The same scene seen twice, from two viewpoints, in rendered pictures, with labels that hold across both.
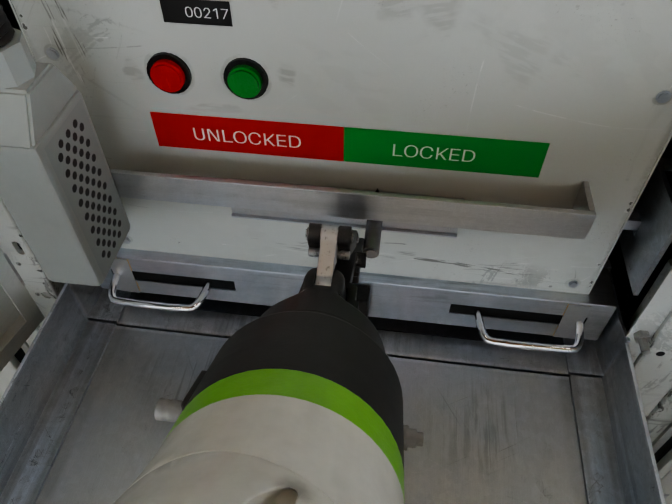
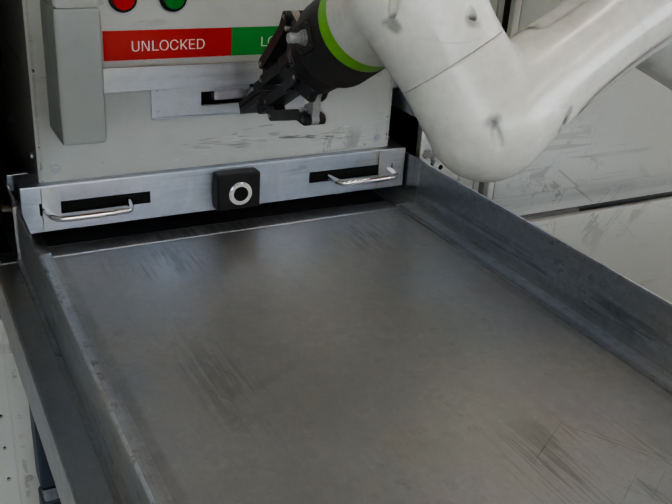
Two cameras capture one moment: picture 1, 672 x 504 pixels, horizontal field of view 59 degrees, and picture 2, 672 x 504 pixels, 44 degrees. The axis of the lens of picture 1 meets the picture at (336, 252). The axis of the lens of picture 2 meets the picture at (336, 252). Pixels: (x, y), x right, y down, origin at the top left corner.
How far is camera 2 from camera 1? 76 cm
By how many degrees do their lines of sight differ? 37
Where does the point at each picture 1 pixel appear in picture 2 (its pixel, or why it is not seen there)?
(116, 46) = not seen: outside the picture
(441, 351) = (313, 216)
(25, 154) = (92, 12)
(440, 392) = (328, 229)
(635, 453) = (457, 201)
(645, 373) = not seen: hidden behind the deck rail
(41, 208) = (86, 61)
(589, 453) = (433, 225)
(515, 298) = (348, 155)
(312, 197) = (227, 69)
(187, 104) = (130, 22)
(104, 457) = (120, 305)
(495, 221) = not seen: hidden behind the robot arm
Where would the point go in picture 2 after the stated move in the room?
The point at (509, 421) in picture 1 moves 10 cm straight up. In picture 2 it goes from (380, 228) to (386, 159)
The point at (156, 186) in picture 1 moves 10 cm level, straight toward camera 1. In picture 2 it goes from (120, 77) to (186, 93)
